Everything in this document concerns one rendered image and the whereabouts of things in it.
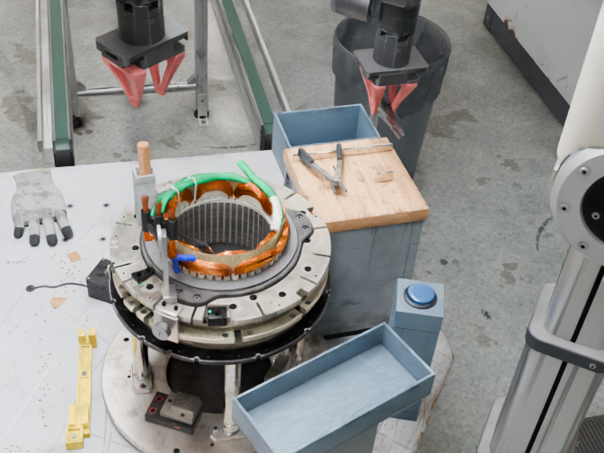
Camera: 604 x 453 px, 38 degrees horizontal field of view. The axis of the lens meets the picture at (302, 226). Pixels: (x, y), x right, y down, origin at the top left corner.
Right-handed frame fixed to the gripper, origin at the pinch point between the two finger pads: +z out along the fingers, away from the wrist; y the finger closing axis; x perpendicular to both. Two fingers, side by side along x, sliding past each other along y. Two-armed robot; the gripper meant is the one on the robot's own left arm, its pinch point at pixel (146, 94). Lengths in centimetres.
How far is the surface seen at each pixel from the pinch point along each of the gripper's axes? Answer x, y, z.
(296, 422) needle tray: 36.9, 8.4, 28.2
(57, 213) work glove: -40, -6, 51
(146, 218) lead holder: 10.7, 9.8, 9.0
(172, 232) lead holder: 14.1, 8.5, 10.0
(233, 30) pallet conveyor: -76, -88, 57
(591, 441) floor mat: 51, -100, 133
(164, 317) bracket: 16.1, 12.4, 21.5
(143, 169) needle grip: 0.2, 1.9, 11.5
